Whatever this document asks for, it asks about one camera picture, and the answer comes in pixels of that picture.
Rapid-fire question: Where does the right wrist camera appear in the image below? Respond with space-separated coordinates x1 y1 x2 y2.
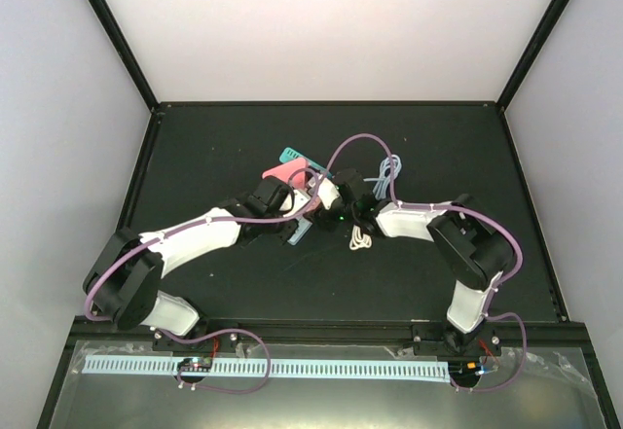
308 178 344 210

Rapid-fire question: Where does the left circuit board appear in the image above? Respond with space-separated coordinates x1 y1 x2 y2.
177 357 212 373

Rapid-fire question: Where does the pink triangular power strip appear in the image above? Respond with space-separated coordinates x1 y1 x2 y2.
262 157 309 190

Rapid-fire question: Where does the right circuit board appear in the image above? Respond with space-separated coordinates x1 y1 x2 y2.
448 361 499 376

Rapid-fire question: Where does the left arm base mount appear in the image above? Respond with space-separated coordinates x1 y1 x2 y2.
153 319 239 354

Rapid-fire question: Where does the light blue power strip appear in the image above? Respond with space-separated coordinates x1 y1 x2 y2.
287 218 312 246

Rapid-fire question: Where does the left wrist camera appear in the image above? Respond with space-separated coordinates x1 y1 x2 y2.
285 187 316 216

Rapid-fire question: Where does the light blue coiled cable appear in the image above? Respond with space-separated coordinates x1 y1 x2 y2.
365 154 404 197

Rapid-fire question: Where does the white power strip cable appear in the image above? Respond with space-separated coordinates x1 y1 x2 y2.
348 224 375 252

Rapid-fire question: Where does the white slotted cable duct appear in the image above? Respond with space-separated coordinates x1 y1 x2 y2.
82 355 451 383

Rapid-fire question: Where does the circuit board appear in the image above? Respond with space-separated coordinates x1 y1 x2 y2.
177 357 212 373
448 361 499 376

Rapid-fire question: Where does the teal power strip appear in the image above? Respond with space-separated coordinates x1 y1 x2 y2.
278 147 326 173

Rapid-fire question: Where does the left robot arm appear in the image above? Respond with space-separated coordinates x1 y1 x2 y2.
83 176 312 350

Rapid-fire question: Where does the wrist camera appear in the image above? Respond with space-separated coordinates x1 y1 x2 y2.
285 187 316 216
308 178 344 210

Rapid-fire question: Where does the pink square socket adapter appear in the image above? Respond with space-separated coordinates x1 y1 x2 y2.
308 197 322 212

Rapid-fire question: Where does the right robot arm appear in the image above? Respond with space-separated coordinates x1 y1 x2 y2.
307 168 523 354

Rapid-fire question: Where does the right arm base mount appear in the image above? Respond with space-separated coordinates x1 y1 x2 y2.
411 321 501 358

